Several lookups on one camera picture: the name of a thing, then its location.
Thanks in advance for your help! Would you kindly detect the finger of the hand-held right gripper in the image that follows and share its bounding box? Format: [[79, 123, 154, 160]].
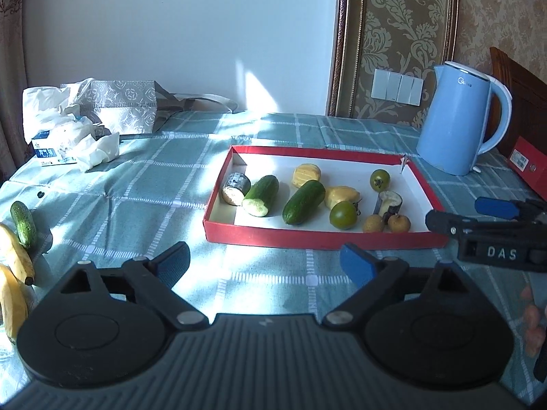
[[425, 209, 547, 240], [474, 196, 547, 223]]

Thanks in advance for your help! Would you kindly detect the yellow banana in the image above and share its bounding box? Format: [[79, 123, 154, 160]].
[[0, 263, 30, 344], [0, 222, 36, 286]]

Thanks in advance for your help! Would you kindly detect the brown wooden chair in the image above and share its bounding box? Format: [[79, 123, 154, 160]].
[[489, 47, 547, 159]]

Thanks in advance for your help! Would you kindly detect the white plastic bag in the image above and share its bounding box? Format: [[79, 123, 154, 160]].
[[22, 78, 95, 141]]

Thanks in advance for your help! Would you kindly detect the crumpled white tissue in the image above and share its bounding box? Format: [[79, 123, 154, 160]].
[[64, 130, 121, 172]]

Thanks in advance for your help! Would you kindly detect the person's right hand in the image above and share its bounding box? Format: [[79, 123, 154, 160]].
[[519, 284, 547, 357]]

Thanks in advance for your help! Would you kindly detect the white light switch panel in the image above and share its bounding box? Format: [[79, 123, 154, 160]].
[[370, 67, 425, 105]]

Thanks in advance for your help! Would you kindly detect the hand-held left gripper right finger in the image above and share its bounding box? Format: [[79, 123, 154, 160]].
[[321, 243, 483, 330]]

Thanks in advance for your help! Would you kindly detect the brown patterned curtain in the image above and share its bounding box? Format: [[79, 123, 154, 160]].
[[0, 0, 30, 184]]

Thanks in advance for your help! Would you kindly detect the dark green tomato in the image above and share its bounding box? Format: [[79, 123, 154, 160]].
[[329, 201, 359, 229]]

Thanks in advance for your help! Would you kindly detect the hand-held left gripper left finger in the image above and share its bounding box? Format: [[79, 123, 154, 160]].
[[53, 241, 210, 331]]

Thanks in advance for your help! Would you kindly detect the cut cucumber half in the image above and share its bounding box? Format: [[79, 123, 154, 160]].
[[282, 180, 326, 226], [242, 175, 280, 218]]

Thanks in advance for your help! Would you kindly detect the yellow-green tomato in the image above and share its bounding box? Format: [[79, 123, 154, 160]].
[[370, 169, 391, 191]]

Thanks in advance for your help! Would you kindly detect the blue electric kettle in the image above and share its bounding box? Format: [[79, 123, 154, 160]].
[[416, 62, 513, 177]]

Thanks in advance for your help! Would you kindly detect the silver patterned gift bag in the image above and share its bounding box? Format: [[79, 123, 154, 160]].
[[79, 79, 238, 135]]

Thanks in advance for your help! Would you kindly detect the teal checked tablecloth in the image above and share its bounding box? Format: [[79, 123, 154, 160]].
[[0, 111, 547, 394]]

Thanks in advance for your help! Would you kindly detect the small whole cucumber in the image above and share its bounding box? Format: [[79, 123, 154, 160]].
[[10, 201, 37, 249]]

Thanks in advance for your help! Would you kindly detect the blue and white tissue pack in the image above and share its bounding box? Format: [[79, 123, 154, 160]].
[[30, 130, 80, 166]]

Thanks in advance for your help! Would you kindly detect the red carton with label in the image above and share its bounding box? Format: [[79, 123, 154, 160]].
[[506, 137, 547, 201]]

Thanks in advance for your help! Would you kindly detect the yellow vegetable chunk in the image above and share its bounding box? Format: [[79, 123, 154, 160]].
[[292, 163, 322, 189], [325, 186, 361, 211]]

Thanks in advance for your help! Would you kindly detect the cut eggplant piece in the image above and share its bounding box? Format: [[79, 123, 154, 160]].
[[374, 191, 403, 223], [221, 173, 252, 206]]

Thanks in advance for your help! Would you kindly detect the shallow red cardboard box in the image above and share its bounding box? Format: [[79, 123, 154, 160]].
[[203, 145, 450, 250]]

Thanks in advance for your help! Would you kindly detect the ornate framed wall panel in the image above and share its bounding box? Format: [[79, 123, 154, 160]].
[[327, 0, 460, 129]]

